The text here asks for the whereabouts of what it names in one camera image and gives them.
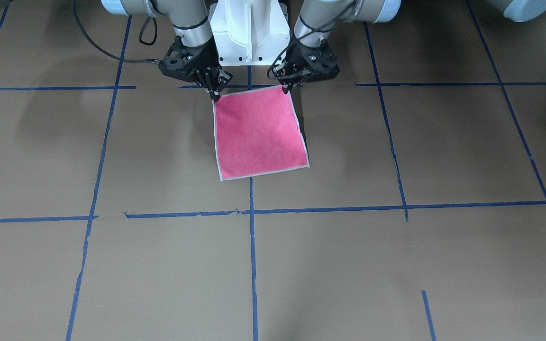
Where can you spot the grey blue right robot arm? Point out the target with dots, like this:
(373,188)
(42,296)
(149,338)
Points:
(190,18)

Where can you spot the pink towel with grey edge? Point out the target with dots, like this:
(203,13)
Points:
(257,132)

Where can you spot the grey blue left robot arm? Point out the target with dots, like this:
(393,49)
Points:
(317,18)

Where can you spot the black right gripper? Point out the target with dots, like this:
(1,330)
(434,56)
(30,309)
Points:
(206,57)

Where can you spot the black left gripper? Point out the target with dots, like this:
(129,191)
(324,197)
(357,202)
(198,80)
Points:
(293,59)

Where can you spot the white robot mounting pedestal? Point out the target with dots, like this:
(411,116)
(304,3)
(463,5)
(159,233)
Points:
(249,32)

